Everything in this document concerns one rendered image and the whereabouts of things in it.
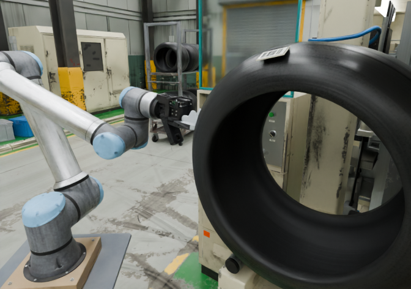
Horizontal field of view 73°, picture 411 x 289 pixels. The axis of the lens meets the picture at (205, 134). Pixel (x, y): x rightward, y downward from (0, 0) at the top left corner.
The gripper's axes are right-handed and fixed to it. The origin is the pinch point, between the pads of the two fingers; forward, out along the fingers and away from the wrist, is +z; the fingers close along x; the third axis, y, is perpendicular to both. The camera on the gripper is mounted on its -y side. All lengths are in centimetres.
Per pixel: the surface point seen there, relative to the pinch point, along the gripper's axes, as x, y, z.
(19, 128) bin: 122, -171, -499
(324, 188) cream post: 26.9, -17.8, 32.7
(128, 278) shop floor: 26, -134, -69
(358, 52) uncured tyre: -8.0, 27.0, 37.2
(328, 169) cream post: 26.9, -10.8, 32.2
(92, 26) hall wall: 505, 7, -864
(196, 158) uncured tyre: -12.3, -3.4, 7.0
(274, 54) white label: -11.5, 25.1, 23.0
